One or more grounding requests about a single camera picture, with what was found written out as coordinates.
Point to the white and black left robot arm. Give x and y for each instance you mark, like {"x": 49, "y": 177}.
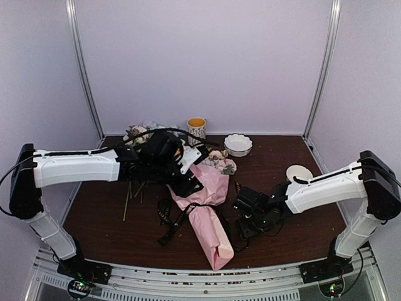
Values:
{"x": 38, "y": 170}

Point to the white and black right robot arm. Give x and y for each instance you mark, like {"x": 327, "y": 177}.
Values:
{"x": 368, "y": 179}

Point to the right aluminium frame post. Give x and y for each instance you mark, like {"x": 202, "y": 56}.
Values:
{"x": 332, "y": 33}

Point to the floral mug with yellow inside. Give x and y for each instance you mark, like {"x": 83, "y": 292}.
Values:
{"x": 197, "y": 127}

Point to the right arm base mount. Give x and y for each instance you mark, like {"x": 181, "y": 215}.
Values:
{"x": 319, "y": 270}

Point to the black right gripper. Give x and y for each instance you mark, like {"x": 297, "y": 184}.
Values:
{"x": 244, "y": 231}

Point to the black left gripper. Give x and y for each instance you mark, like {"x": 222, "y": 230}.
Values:
{"x": 186, "y": 187}

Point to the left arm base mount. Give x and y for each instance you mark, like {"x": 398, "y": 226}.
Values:
{"x": 92, "y": 272}

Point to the left aluminium frame post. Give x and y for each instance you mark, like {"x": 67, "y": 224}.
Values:
{"x": 82, "y": 70}

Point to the pile of fake flowers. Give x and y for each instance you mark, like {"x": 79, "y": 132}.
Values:
{"x": 131, "y": 139}

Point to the aluminium front rail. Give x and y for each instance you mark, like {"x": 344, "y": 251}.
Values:
{"x": 280, "y": 282}

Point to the pink wrapping paper sheet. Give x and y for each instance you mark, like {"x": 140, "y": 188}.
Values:
{"x": 200, "y": 207}

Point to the white scalloped bowl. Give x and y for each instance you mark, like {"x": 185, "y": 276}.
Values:
{"x": 238, "y": 145}

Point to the aluminium frame post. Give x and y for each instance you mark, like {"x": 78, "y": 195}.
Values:
{"x": 82, "y": 70}
{"x": 332, "y": 33}

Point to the plain white bowl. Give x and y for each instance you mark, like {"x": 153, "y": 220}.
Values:
{"x": 298, "y": 171}

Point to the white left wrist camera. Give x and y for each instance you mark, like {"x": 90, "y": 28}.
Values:
{"x": 190, "y": 155}

